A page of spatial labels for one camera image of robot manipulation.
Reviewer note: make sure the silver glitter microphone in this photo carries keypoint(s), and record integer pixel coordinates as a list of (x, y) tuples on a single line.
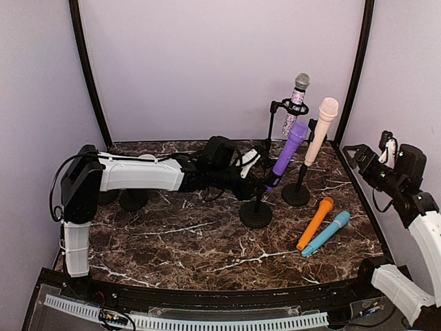
[(295, 104)]

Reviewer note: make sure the purple toy microphone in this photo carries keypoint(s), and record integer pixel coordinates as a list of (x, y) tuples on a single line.
[(296, 137)]

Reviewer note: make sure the black front frame rail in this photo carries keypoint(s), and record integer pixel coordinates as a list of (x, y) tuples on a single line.
[(330, 296)]

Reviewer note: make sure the black round-base pink mic stand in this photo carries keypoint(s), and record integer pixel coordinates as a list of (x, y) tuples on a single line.
[(295, 194)]

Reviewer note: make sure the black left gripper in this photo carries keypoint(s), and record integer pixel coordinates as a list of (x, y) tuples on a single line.
[(246, 193)]

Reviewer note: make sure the black round-base orange mic stand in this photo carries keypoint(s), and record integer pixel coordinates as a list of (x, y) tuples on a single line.
[(107, 197)]

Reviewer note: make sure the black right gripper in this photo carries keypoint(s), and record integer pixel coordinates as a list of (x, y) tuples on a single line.
[(364, 151)]

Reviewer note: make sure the black round-base blue mic stand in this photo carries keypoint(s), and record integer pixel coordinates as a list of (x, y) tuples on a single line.
[(133, 199)]

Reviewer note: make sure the black left corner post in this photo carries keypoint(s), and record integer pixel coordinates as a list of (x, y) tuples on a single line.
[(88, 76)]

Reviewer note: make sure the blue toy microphone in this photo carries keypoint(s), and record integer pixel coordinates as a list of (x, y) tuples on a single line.
[(340, 221)]

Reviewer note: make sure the black round-base purple mic stand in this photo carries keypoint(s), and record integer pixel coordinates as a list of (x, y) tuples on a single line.
[(256, 214)]

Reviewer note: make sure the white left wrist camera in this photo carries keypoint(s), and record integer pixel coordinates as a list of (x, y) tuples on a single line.
[(248, 160)]

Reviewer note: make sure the black corner post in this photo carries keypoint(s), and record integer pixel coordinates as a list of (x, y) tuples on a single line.
[(358, 64), (88, 76)]

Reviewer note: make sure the cream ceramic mug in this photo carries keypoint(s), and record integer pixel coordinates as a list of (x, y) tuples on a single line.
[(148, 157)]

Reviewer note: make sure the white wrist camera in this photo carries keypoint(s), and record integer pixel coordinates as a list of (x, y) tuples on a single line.
[(248, 160), (388, 146)]

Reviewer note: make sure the orange toy microphone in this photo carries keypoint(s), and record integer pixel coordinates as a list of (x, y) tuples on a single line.
[(325, 207)]

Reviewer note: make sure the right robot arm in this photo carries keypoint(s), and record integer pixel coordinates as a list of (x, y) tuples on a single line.
[(419, 214)]

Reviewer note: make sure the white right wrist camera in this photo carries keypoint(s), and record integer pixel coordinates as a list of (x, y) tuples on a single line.
[(388, 146)]

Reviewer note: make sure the pink toy microphone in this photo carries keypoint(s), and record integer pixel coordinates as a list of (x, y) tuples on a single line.
[(328, 110)]

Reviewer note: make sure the black right corner post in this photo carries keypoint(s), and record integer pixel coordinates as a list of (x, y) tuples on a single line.
[(358, 64)]

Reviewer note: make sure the white slotted cable duct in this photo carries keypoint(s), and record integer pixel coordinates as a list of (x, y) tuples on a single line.
[(175, 319)]

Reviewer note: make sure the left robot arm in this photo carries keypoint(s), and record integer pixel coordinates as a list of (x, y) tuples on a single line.
[(90, 176)]

